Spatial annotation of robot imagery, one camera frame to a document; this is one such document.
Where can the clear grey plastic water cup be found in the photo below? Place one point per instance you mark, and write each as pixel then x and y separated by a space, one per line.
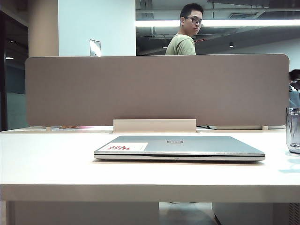
pixel 293 131

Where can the silver closed laptop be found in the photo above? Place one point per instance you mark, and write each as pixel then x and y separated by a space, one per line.
pixel 199 146

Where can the pink paper sheet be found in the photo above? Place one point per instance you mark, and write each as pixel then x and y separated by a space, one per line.
pixel 79 127

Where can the small framed wall notice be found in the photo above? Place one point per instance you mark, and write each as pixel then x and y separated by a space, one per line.
pixel 95 48

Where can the white red laptop sticker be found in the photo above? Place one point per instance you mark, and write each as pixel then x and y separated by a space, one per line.
pixel 126 147

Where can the beige desk divider panel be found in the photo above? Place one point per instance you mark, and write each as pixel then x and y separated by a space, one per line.
pixel 93 89

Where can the person in green shirt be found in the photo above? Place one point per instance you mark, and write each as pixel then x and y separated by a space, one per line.
pixel 181 45

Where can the dark glass door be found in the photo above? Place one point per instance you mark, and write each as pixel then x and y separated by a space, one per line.
pixel 14 82

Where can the long white ceiling light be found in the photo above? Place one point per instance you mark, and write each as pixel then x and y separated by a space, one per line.
pixel 246 23

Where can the person in blue shirt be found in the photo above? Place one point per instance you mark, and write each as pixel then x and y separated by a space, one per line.
pixel 294 93

